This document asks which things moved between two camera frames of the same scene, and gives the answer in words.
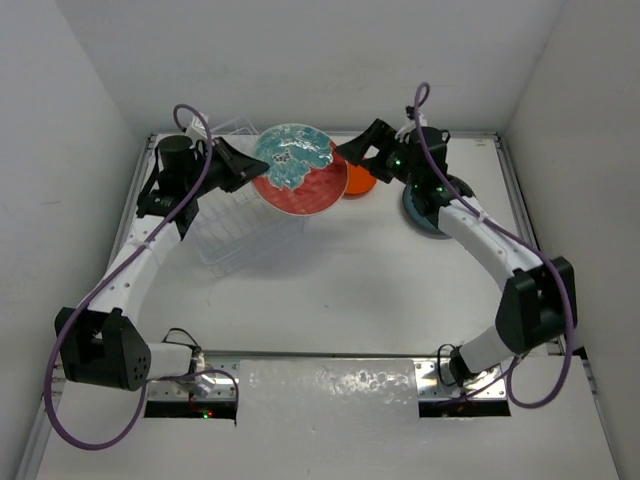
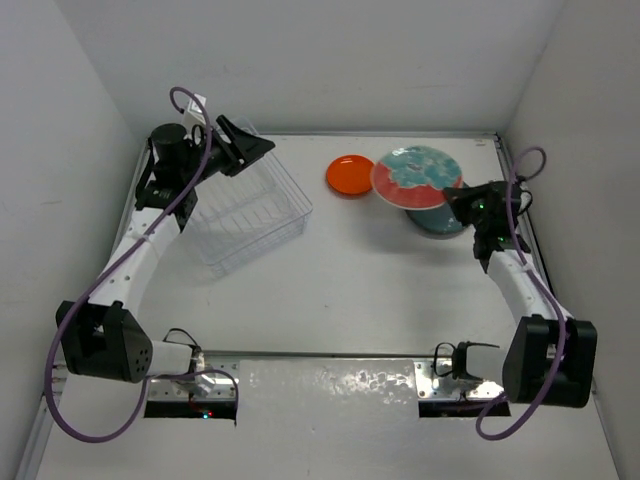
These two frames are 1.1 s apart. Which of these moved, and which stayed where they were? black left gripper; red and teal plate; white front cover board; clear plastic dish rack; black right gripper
Moved: black left gripper; red and teal plate; black right gripper
Stayed: clear plastic dish rack; white front cover board
